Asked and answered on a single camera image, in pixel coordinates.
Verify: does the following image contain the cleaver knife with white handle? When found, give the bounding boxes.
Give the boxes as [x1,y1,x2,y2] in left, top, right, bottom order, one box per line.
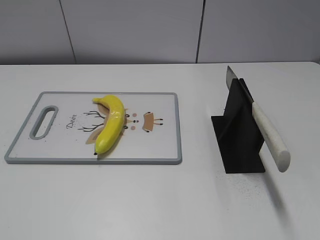
[225,65,291,174]

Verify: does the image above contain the yellow plastic banana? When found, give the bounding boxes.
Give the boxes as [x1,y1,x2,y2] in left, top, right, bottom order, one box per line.
[92,95,125,155]

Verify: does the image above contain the white grey-rimmed cutting board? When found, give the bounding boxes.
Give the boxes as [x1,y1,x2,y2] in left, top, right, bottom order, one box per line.
[4,91,182,165]

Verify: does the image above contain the black knife stand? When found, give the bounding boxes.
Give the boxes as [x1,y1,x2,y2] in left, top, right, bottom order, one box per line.
[211,78,266,174]

